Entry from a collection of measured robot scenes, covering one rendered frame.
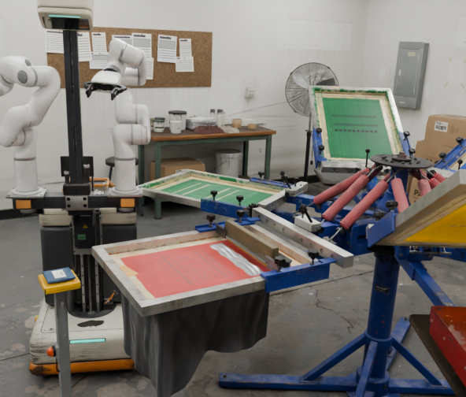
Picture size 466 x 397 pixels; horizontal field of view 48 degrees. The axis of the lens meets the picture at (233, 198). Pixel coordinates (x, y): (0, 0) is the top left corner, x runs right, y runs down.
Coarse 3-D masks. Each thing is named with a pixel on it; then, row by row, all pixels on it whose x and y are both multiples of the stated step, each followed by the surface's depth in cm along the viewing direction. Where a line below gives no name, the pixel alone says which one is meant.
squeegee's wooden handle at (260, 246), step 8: (232, 224) 233; (232, 232) 234; (240, 232) 228; (248, 232) 223; (240, 240) 228; (248, 240) 222; (256, 240) 217; (264, 240) 215; (248, 248) 223; (256, 248) 218; (264, 248) 212; (272, 248) 207; (264, 256) 212; (272, 256) 208
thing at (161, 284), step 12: (228, 264) 216; (144, 276) 202; (156, 276) 202; (168, 276) 203; (240, 276) 205; (252, 276) 206; (156, 288) 193; (168, 288) 193; (180, 288) 194; (192, 288) 194
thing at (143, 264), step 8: (224, 240) 242; (176, 248) 231; (184, 248) 231; (192, 248) 231; (200, 248) 232; (208, 248) 232; (232, 248) 233; (136, 256) 221; (144, 256) 221; (152, 256) 221; (160, 256) 222; (216, 256) 224; (128, 264) 213; (136, 264) 213; (144, 264) 213; (152, 264) 214; (136, 272) 206; (144, 272) 206; (152, 272) 206; (160, 272) 207
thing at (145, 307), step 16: (256, 224) 254; (144, 240) 229; (160, 240) 231; (176, 240) 236; (192, 240) 240; (272, 240) 237; (96, 256) 215; (304, 256) 219; (112, 272) 197; (128, 288) 184; (208, 288) 187; (224, 288) 187; (240, 288) 191; (256, 288) 194; (144, 304) 174; (160, 304) 175; (176, 304) 178; (192, 304) 182
